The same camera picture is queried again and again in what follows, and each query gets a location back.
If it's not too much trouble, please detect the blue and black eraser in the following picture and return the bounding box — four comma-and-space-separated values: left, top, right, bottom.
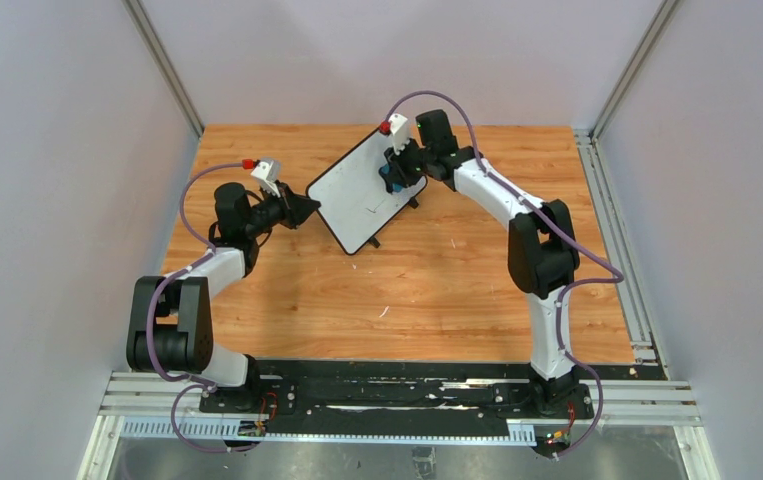
378, 164, 405, 194

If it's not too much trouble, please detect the black framed whiteboard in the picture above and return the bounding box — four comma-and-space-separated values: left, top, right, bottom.
306, 128, 427, 255

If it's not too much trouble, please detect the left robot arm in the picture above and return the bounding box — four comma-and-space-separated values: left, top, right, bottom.
126, 182, 321, 404

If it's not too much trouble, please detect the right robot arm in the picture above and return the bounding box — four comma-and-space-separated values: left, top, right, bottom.
377, 110, 580, 411

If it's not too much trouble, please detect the metal whiteboard stand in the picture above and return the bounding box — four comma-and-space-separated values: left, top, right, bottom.
367, 196, 420, 249

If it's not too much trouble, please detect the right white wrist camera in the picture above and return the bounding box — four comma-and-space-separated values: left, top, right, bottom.
387, 113, 411, 155

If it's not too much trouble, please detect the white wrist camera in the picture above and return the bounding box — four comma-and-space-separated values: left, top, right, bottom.
387, 113, 411, 155
251, 157, 281, 197

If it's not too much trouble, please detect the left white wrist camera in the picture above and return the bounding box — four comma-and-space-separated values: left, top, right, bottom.
251, 157, 281, 197

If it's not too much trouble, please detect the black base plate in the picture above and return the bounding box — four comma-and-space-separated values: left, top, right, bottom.
199, 358, 667, 439

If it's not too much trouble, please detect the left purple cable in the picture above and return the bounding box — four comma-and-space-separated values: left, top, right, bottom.
146, 158, 264, 456

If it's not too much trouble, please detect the purple cable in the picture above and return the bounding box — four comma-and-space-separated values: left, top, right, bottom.
379, 89, 626, 461
146, 158, 264, 456

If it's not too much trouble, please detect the right side aluminium rail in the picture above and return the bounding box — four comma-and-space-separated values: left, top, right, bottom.
573, 129, 668, 375

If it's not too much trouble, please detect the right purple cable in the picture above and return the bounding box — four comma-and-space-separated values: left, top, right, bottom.
379, 89, 626, 461

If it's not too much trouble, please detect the left corner aluminium post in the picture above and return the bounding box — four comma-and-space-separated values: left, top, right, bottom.
121, 0, 205, 138

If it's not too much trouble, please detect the corner aluminium post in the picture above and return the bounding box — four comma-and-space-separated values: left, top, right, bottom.
121, 0, 205, 138
589, 0, 682, 142

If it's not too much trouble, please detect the aluminium frame rail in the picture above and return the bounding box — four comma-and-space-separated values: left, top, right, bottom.
79, 359, 720, 479

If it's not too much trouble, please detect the right corner aluminium post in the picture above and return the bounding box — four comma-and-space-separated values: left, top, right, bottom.
589, 0, 682, 142

